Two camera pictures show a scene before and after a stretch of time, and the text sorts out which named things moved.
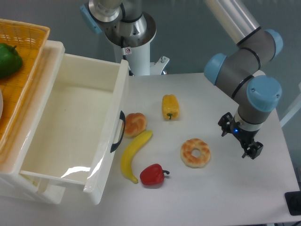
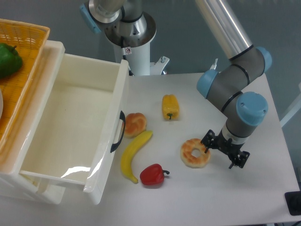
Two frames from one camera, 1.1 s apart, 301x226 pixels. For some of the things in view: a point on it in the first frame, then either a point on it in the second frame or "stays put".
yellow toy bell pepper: (170, 107) stays put
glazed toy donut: (190, 160) stays put
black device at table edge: (293, 202) stays put
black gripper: (245, 136) → (210, 140)
